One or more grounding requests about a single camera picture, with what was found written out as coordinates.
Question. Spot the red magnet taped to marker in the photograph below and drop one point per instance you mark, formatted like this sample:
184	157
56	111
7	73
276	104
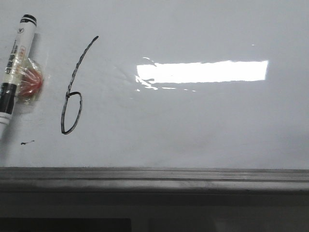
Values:
31	81

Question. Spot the black white whiteboard marker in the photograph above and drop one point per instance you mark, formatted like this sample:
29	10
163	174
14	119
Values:
11	81

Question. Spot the white whiteboard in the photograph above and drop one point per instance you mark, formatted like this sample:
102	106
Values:
163	83

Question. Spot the grey aluminium whiteboard frame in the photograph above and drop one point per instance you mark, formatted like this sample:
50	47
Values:
156	180

